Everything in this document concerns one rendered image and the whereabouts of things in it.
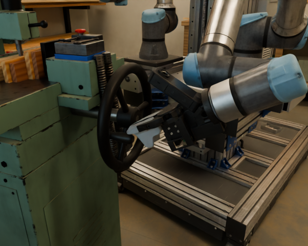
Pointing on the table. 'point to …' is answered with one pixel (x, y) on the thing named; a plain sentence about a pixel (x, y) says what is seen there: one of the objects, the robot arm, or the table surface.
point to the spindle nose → (11, 4)
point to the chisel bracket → (13, 25)
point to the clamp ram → (48, 51)
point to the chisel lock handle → (39, 24)
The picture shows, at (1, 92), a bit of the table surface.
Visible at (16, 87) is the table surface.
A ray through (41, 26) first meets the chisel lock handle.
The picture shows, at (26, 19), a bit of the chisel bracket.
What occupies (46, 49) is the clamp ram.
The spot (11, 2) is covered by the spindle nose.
